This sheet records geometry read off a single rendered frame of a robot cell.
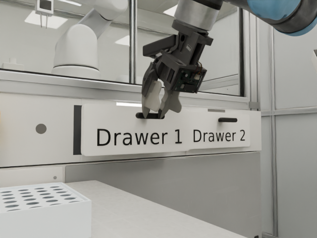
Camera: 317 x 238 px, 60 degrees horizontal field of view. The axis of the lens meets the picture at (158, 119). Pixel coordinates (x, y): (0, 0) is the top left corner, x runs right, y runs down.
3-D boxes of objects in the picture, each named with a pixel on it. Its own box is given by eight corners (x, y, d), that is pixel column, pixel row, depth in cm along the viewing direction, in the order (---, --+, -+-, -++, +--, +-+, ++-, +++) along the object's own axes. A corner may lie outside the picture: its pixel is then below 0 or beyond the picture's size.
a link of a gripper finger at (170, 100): (168, 129, 60) (179, 91, 55) (156, 115, 64) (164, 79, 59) (180, 128, 61) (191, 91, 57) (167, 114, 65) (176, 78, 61)
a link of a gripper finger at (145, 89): (138, 95, 56) (157, 56, 53) (135, 91, 57) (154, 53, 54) (156, 99, 59) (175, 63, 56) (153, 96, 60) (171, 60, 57)
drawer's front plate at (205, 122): (250, 146, 95) (249, 114, 95) (186, 149, 78) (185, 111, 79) (246, 146, 96) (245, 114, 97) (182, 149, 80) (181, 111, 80)
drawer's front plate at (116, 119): (189, 150, 73) (189, 109, 74) (83, 156, 57) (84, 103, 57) (185, 150, 74) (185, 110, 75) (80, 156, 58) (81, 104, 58)
